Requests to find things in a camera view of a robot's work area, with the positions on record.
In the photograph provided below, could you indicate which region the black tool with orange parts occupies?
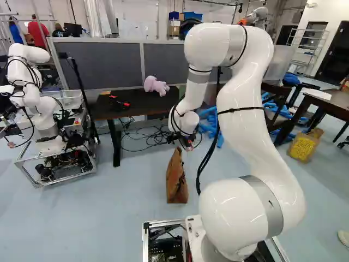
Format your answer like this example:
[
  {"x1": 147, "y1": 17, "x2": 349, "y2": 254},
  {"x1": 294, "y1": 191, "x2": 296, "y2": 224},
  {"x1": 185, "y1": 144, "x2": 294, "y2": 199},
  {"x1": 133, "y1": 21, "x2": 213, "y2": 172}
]
[{"x1": 108, "y1": 95, "x2": 131, "y2": 111}]

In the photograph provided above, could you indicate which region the grey partition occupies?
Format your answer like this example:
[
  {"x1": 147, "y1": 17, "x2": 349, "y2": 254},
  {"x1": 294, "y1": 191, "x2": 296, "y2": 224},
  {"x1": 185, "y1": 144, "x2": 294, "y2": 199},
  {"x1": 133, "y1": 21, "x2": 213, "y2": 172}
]
[{"x1": 46, "y1": 36, "x2": 236, "y2": 91}]

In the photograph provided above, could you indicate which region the pink plush toy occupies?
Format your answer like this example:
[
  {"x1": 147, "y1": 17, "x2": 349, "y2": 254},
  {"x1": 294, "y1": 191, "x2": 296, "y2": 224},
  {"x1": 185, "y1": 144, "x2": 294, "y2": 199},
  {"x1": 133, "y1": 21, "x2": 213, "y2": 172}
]
[{"x1": 143, "y1": 75, "x2": 171, "y2": 97}]

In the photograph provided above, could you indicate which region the black floor cable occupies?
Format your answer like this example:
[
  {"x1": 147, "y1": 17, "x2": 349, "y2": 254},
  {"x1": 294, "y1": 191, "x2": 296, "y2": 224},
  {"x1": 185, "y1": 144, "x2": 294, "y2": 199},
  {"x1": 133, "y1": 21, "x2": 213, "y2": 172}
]
[{"x1": 122, "y1": 116, "x2": 203, "y2": 150}]

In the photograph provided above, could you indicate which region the dark brown table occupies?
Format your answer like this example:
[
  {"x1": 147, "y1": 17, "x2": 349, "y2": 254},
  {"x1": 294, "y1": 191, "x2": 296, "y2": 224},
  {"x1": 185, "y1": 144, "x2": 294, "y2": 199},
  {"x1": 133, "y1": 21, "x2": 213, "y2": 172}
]
[{"x1": 283, "y1": 87, "x2": 349, "y2": 150}]

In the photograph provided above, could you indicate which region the blue foam tube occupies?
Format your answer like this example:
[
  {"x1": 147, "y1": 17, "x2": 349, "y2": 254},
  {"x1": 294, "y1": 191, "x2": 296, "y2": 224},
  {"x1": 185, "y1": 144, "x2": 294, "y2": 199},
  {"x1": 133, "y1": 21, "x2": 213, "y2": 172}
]
[
  {"x1": 198, "y1": 123, "x2": 219, "y2": 139},
  {"x1": 216, "y1": 130, "x2": 226, "y2": 151}
]

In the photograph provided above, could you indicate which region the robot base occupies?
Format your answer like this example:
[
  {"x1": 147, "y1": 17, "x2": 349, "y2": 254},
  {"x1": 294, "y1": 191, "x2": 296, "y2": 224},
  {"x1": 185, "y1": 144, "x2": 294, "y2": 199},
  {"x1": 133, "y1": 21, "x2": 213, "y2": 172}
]
[{"x1": 142, "y1": 215, "x2": 290, "y2": 262}]

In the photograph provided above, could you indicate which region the person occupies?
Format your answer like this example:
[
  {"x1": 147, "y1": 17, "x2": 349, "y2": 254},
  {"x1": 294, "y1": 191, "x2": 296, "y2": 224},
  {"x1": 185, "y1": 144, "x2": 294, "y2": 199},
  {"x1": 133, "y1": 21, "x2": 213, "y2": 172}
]
[{"x1": 27, "y1": 14, "x2": 51, "y2": 50}]

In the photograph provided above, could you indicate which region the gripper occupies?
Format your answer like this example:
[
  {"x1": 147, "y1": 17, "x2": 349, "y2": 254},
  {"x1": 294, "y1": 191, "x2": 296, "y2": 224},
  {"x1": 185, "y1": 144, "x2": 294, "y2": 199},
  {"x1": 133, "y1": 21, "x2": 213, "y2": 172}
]
[{"x1": 167, "y1": 131, "x2": 197, "y2": 152}]

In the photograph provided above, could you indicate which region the white robot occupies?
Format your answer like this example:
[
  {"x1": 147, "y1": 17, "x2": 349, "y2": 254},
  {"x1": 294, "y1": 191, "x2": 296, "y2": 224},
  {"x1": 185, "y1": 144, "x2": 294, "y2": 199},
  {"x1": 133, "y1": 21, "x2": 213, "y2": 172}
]
[{"x1": 0, "y1": 43, "x2": 99, "y2": 188}]

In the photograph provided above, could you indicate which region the black table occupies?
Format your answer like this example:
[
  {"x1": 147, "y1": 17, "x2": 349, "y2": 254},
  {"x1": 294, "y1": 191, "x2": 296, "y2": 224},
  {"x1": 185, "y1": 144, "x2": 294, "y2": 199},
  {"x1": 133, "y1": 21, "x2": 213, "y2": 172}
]
[{"x1": 88, "y1": 84, "x2": 186, "y2": 168}]

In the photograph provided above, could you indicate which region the brown paper bag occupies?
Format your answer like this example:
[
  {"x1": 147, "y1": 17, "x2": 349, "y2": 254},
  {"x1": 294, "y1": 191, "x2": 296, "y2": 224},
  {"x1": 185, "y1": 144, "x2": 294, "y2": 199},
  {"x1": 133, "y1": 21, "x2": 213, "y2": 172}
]
[{"x1": 166, "y1": 146, "x2": 189, "y2": 204}]

